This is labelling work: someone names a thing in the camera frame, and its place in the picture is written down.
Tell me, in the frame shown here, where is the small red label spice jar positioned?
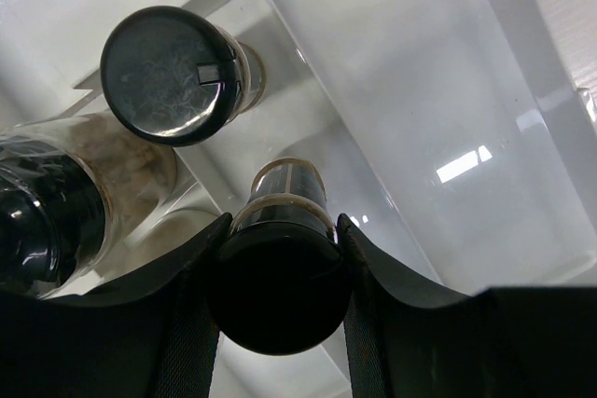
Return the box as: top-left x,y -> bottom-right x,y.
100,6 -> 267,147

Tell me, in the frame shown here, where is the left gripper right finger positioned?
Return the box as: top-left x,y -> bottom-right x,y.
337,215 -> 596,397

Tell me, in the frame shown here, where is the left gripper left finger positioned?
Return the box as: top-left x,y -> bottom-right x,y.
1,213 -> 232,397

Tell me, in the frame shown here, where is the large jar brown spice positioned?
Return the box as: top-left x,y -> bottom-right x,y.
1,111 -> 177,297

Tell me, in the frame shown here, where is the small dark label spice jar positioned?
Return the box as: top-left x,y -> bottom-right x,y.
207,157 -> 352,356

